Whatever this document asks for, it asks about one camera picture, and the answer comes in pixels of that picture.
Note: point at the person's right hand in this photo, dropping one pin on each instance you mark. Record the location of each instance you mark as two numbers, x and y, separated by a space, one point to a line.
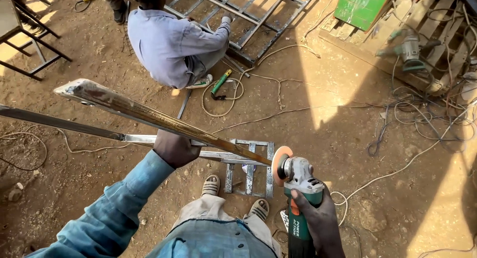
320 220

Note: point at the person's left hand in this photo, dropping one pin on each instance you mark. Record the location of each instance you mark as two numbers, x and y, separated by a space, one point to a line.
175 150

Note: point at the rusty steel angle bar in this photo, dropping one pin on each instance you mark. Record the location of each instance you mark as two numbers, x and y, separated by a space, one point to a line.
156 118

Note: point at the person's striped sandal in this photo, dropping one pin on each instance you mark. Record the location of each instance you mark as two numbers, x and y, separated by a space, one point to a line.
211 185
259 209

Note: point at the long grey steel tube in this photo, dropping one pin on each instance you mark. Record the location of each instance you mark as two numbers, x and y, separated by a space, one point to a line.
111 135

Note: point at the small welded steel stand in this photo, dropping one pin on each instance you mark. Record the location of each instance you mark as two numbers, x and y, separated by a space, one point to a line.
270 168

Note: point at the person's beige trousers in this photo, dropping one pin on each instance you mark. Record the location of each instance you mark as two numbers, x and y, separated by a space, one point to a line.
220 217

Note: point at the person's blue shirt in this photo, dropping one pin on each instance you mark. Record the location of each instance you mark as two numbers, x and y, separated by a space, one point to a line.
212 239

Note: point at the grey green angle grinder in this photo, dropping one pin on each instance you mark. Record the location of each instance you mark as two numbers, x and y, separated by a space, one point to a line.
408 51

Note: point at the wooden pallet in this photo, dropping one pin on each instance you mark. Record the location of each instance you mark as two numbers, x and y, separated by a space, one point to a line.
410 34

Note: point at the green metal box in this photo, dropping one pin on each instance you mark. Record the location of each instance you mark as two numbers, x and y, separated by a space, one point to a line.
359 6

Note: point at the large welded steel frame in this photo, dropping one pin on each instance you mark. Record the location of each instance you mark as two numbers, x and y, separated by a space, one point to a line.
257 19

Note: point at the dark metal table frame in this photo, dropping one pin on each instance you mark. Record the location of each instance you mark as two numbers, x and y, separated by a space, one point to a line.
26 38

